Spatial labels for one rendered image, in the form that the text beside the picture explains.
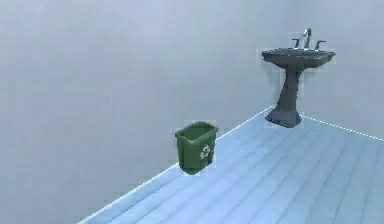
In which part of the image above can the dark grey pedestal sink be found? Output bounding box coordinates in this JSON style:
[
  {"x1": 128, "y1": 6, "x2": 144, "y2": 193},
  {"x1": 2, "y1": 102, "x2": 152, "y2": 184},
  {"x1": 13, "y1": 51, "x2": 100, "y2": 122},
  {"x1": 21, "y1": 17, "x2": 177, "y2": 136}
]
[{"x1": 261, "y1": 47, "x2": 336, "y2": 129}]

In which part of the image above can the green trash can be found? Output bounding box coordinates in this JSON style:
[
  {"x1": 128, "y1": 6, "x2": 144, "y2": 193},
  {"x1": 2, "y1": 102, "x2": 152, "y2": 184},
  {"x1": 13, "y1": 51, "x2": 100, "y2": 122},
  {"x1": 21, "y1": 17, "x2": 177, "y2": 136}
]
[{"x1": 174, "y1": 121, "x2": 219, "y2": 176}]

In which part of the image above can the grey sink faucet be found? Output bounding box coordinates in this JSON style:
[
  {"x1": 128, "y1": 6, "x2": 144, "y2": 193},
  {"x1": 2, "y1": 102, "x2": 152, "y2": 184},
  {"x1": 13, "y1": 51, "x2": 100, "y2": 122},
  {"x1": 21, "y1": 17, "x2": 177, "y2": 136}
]
[{"x1": 291, "y1": 27, "x2": 327, "y2": 52}]

